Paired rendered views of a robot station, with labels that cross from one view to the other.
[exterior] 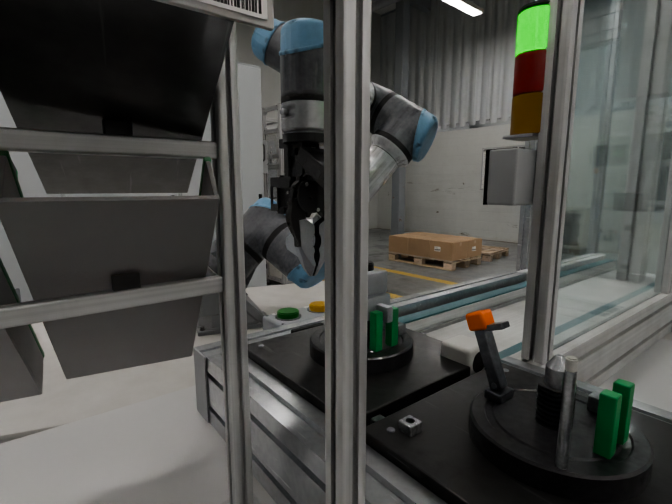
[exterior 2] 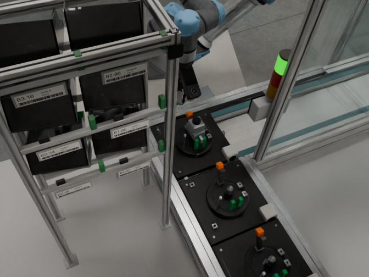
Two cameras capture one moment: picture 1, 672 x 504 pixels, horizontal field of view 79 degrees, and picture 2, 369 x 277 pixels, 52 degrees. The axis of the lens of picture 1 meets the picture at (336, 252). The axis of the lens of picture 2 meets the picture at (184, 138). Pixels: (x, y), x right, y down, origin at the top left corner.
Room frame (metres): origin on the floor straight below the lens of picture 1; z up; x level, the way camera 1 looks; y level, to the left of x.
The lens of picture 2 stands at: (-0.29, -0.13, 2.07)
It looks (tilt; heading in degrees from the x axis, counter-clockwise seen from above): 53 degrees down; 9
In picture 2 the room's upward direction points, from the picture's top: 6 degrees clockwise
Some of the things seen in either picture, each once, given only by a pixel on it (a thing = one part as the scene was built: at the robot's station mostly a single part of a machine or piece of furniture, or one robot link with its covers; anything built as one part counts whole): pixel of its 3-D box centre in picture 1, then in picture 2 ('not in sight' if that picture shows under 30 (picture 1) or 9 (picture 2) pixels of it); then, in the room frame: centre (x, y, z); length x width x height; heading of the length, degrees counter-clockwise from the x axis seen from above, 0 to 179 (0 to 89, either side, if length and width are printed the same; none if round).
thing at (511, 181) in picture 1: (532, 109); (277, 86); (0.55, -0.26, 1.29); 0.12 x 0.05 x 0.25; 128
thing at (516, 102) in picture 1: (531, 115); (276, 88); (0.55, -0.26, 1.28); 0.05 x 0.05 x 0.05
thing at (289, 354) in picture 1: (360, 357); (193, 143); (0.53, -0.03, 0.96); 0.24 x 0.24 x 0.02; 38
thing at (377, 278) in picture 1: (367, 289); (197, 128); (0.52, -0.04, 1.06); 0.08 x 0.04 x 0.07; 39
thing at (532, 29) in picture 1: (537, 33); (285, 62); (0.55, -0.26, 1.38); 0.05 x 0.05 x 0.05
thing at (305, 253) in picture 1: (297, 246); (176, 93); (0.62, 0.06, 1.10); 0.06 x 0.03 x 0.09; 38
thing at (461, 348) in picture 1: (464, 356); (229, 153); (0.51, -0.17, 0.97); 0.05 x 0.05 x 0.04; 38
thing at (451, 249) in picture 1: (433, 249); not in sight; (6.33, -1.54, 0.20); 1.20 x 0.80 x 0.41; 41
